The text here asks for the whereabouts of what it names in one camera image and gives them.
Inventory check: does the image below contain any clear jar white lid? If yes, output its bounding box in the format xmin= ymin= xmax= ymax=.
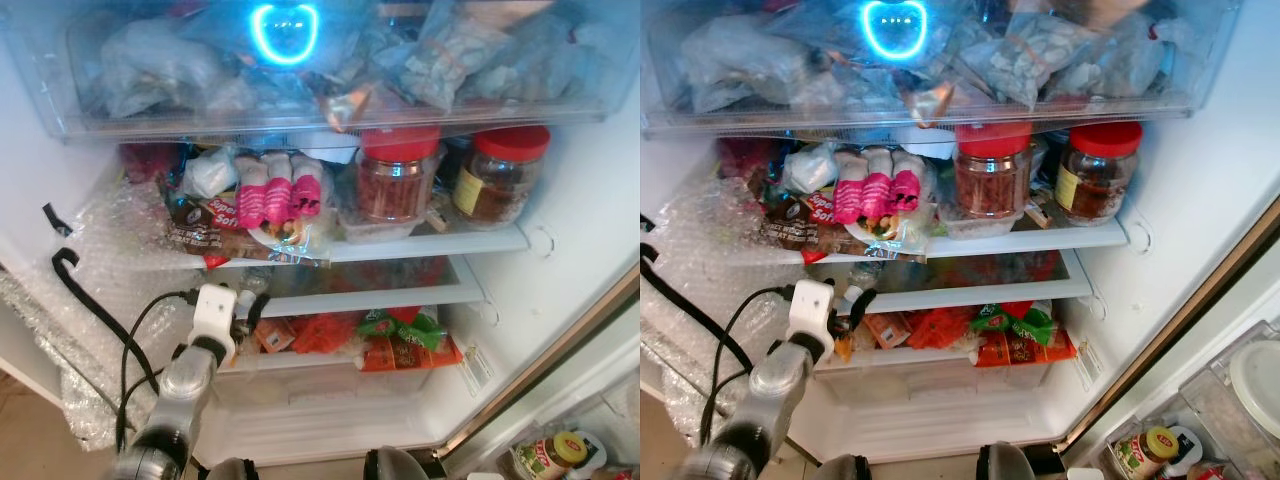
xmin=845 ymin=262 xmax=886 ymax=299

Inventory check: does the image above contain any clear plastic fridge drawer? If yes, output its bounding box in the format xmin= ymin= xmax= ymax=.
xmin=0 ymin=0 xmax=641 ymax=141
xmin=645 ymin=0 xmax=1246 ymax=136

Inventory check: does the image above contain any fridge door with bins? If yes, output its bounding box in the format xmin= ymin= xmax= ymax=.
xmin=435 ymin=265 xmax=641 ymax=480
xmin=1055 ymin=195 xmax=1280 ymax=480

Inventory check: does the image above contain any white open fridge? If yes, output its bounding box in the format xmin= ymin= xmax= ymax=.
xmin=0 ymin=0 xmax=641 ymax=471
xmin=640 ymin=0 xmax=1280 ymax=466

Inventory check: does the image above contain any small orange carton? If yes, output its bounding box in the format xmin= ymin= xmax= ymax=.
xmin=862 ymin=312 xmax=909 ymax=349
xmin=252 ymin=318 xmax=296 ymax=353

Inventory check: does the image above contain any red net food bag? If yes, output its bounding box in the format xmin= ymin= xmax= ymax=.
xmin=905 ymin=305 xmax=976 ymax=349
xmin=290 ymin=312 xmax=361 ymax=354

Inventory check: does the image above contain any white plate of food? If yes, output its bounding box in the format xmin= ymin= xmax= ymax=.
xmin=845 ymin=212 xmax=926 ymax=246
xmin=248 ymin=218 xmax=331 ymax=251

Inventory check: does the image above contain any brown bread package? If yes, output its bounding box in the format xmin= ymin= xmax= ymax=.
xmin=163 ymin=190 xmax=261 ymax=259
xmin=762 ymin=185 xmax=851 ymax=251

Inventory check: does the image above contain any white crisper drawer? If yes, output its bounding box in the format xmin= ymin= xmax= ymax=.
xmin=815 ymin=340 xmax=1091 ymax=406
xmin=205 ymin=345 xmax=481 ymax=411

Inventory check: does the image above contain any pink white bottle pack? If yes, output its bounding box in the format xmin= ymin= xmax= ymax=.
xmin=833 ymin=148 xmax=926 ymax=225
xmin=233 ymin=152 xmax=326 ymax=229

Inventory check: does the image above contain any white trimmed glass shelf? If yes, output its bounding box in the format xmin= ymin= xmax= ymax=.
xmin=215 ymin=225 xmax=531 ymax=269
xmin=850 ymin=250 xmax=1093 ymax=313
xmin=810 ymin=218 xmax=1129 ymax=263
xmin=240 ymin=255 xmax=488 ymax=319

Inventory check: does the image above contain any clear plastic food container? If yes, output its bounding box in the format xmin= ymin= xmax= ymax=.
xmin=938 ymin=205 xmax=1021 ymax=239
xmin=338 ymin=205 xmax=426 ymax=244

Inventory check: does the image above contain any green food packet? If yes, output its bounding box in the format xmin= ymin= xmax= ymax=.
xmin=357 ymin=308 xmax=446 ymax=351
xmin=968 ymin=303 xmax=1056 ymax=346

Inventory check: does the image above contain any white plastic bag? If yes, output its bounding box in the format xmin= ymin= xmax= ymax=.
xmin=183 ymin=147 xmax=239 ymax=199
xmin=782 ymin=142 xmax=839 ymax=194

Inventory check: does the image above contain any orange food packet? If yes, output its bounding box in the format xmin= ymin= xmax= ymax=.
xmin=975 ymin=330 xmax=1076 ymax=368
xmin=360 ymin=335 xmax=464 ymax=373

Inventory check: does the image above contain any white bubble wrap sheet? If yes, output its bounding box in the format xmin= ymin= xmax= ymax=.
xmin=0 ymin=180 xmax=236 ymax=451
xmin=640 ymin=180 xmax=801 ymax=446

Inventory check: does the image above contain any dark red food packet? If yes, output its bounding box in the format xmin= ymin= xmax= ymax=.
xmin=120 ymin=142 xmax=186 ymax=186
xmin=718 ymin=138 xmax=781 ymax=181

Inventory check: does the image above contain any grey robot right leg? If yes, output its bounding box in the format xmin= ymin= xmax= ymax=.
xmin=363 ymin=446 xmax=433 ymax=480
xmin=975 ymin=442 xmax=1046 ymax=480

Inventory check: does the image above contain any orange foil packet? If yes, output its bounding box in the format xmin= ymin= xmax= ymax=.
xmin=905 ymin=80 xmax=956 ymax=126
xmin=320 ymin=82 xmax=376 ymax=131

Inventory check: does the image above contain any red lid jar yellow label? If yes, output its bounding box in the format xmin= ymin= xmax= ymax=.
xmin=1053 ymin=121 xmax=1144 ymax=223
xmin=452 ymin=125 xmax=551 ymax=226

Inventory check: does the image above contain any frosted clear food bag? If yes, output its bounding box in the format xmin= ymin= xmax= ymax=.
xmin=95 ymin=20 xmax=251 ymax=119
xmin=480 ymin=15 xmax=621 ymax=106
xmin=1050 ymin=15 xmax=1191 ymax=101
xmin=680 ymin=15 xmax=831 ymax=113

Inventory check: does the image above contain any clear bag of dumplings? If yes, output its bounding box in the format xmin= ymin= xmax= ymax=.
xmin=965 ymin=15 xmax=1091 ymax=109
xmin=400 ymin=10 xmax=501 ymax=111

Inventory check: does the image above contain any clear container white lid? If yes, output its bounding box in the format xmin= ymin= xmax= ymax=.
xmin=1228 ymin=340 xmax=1280 ymax=413

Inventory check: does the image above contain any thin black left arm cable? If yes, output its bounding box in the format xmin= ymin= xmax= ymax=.
xmin=700 ymin=285 xmax=796 ymax=446
xmin=115 ymin=288 xmax=201 ymax=456

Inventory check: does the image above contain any thick black cable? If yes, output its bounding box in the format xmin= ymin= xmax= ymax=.
xmin=52 ymin=248 xmax=161 ymax=393
xmin=640 ymin=258 xmax=753 ymax=373

